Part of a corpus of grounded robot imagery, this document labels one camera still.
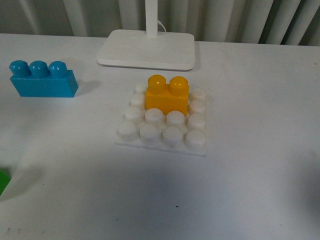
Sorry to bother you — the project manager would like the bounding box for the blue three-stud block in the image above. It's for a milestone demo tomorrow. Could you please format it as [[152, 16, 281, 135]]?
[[9, 60, 78, 98]]

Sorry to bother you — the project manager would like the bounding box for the white desk lamp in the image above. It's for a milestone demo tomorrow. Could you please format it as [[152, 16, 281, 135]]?
[[96, 0, 195, 71]]

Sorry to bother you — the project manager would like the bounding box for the green two-stud block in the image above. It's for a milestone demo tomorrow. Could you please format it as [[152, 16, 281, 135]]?
[[0, 169, 11, 195]]

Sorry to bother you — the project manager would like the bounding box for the white studded base plate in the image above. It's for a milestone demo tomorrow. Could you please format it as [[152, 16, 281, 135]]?
[[115, 82, 207, 157]]

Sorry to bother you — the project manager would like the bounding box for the yellow two-stud block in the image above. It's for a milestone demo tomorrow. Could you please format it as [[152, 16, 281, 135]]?
[[145, 74, 190, 116]]

